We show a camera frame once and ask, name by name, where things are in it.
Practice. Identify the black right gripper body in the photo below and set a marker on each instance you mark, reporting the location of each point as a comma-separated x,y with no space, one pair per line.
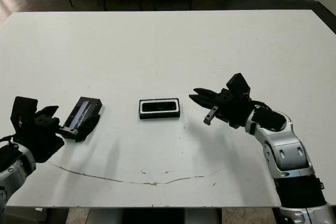
233,111

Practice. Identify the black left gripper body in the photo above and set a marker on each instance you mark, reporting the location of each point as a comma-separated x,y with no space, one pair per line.
44,140

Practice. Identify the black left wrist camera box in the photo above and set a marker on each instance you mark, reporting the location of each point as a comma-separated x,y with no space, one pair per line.
22,111

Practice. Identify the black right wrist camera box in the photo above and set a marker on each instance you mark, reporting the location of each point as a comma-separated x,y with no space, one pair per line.
239,85

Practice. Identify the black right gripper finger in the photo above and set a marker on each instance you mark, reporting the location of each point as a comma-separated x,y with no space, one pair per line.
204,102
208,93

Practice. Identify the black box base white inside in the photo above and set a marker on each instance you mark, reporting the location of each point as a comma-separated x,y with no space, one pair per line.
160,115

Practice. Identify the dark robot lower body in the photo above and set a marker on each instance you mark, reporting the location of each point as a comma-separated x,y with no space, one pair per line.
152,216

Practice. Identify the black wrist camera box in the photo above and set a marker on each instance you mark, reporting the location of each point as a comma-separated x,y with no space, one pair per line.
22,111
239,85

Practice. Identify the black phone-like camera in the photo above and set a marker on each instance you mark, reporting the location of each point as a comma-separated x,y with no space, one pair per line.
158,106

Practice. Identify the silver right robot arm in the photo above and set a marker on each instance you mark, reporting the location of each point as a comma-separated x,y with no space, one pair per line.
288,150

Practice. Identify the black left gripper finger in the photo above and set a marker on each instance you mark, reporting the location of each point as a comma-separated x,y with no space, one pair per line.
88,128
48,111

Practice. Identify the black box lid purple stripe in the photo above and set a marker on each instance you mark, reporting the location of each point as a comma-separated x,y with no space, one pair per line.
82,111

